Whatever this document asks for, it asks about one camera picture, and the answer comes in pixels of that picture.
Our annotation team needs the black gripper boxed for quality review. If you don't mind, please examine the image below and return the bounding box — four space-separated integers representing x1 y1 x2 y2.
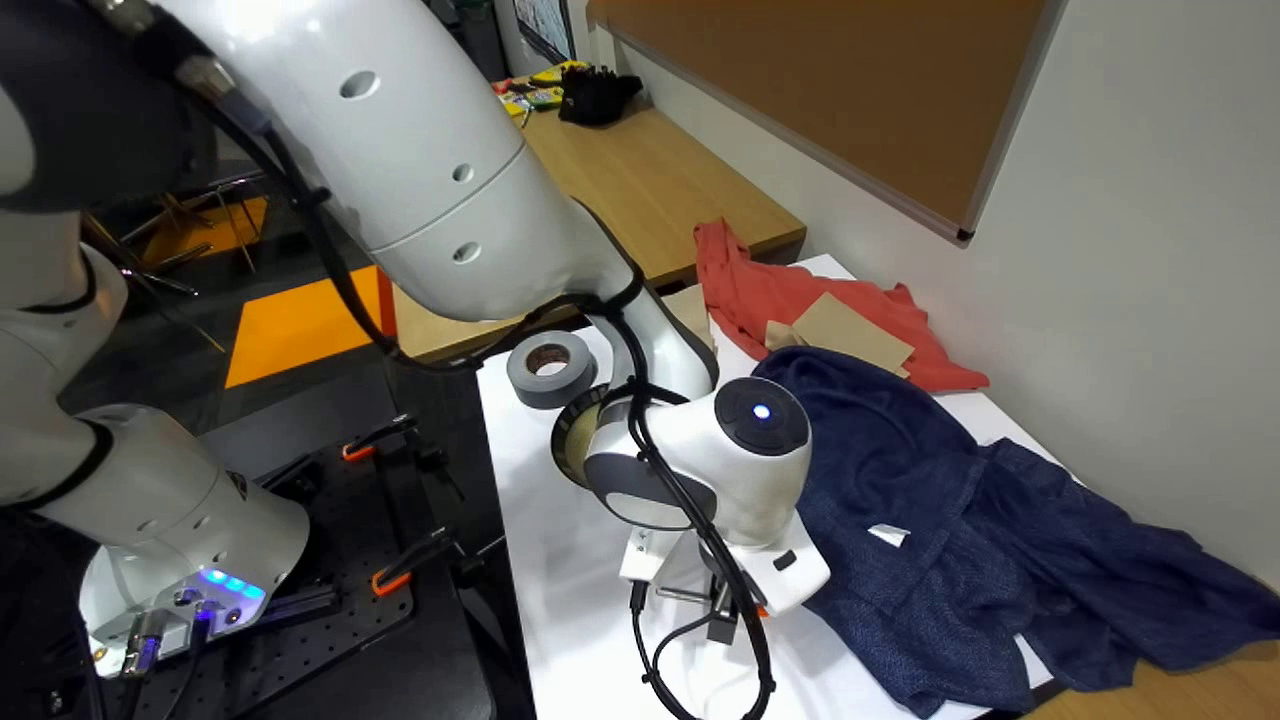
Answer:
686 579 776 660

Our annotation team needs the dark blue cloth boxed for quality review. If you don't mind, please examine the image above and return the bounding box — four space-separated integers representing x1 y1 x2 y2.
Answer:
747 345 1280 720

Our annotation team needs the brown paper sheet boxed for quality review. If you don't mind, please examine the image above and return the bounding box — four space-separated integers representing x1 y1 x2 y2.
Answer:
762 287 919 381

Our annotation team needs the orange black clamp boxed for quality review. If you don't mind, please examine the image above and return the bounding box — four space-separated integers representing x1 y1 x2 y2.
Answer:
338 409 419 467
368 523 459 600

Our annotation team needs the red cloth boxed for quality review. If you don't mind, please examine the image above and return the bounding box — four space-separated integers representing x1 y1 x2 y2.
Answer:
690 215 994 399

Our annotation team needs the wooden desk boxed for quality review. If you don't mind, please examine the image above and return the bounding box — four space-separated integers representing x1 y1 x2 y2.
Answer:
390 100 812 366
1023 637 1280 720

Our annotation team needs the orange floor mat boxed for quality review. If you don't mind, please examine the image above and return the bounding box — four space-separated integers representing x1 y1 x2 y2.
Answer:
220 261 399 391

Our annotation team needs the black item on desk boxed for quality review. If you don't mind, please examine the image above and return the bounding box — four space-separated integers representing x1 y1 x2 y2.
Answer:
553 59 649 130

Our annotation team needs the brown cork board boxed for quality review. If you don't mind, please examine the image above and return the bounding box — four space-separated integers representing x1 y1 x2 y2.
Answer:
583 0 1071 248

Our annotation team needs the yellow tools pile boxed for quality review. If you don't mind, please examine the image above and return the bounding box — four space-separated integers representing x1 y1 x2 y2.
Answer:
487 59 578 128

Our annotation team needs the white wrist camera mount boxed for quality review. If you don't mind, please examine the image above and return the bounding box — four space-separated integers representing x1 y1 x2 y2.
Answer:
618 519 838 618

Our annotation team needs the grey duct tape roll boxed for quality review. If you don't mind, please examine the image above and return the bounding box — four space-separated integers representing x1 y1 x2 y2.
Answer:
505 329 601 412

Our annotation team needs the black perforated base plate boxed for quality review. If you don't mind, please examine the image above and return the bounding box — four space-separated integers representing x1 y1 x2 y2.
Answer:
77 437 464 720

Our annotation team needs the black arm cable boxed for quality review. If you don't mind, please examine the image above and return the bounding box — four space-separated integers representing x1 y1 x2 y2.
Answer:
173 52 786 720

